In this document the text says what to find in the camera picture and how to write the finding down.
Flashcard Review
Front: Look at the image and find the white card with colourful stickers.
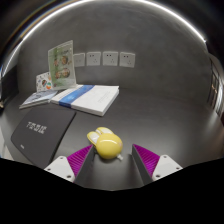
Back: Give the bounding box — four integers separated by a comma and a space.
35, 71, 53, 93

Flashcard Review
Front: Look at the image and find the green menu sign stand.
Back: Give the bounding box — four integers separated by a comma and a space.
47, 40, 78, 91

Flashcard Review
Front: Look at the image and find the yellow rabbit-shaped computer mouse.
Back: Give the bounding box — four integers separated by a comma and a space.
86, 126, 124, 161

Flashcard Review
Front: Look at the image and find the grey striped book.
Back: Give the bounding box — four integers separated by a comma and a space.
18, 89, 59, 110

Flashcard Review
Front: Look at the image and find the black mouse pad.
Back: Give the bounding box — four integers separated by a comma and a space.
10, 105, 77, 169

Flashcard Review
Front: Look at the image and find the white book with blue band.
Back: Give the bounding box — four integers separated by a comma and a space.
50, 84, 120, 117

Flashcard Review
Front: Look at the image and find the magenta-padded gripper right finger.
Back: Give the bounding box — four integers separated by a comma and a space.
131, 143, 184, 187

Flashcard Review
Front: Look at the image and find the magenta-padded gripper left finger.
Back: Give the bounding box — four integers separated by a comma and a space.
43, 144, 98, 188

